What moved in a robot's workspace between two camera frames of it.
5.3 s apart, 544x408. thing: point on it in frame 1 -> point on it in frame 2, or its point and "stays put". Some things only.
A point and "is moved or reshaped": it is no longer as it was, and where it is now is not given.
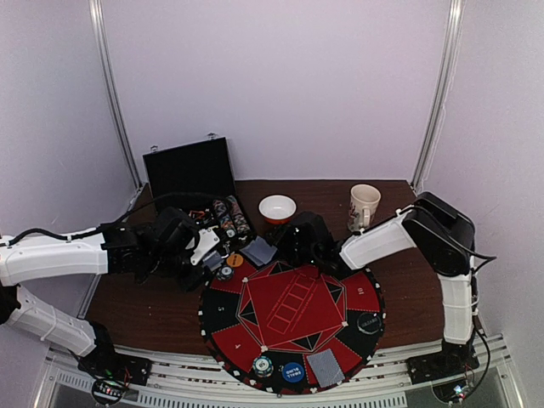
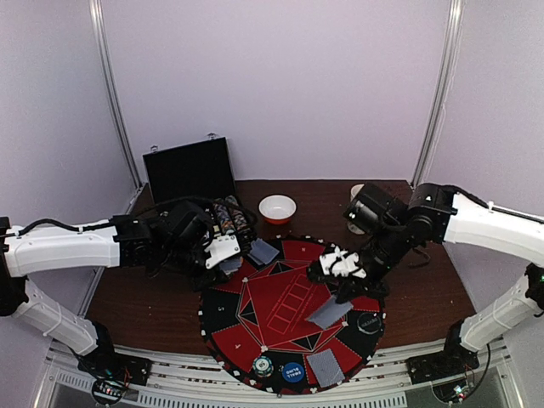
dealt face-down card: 325,368 stays put
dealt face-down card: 259,252 stays put
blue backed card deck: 213,261 is moved or reshaped
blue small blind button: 292,372 stays put
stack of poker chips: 263,366 stays put
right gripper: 288,237 -> 346,284
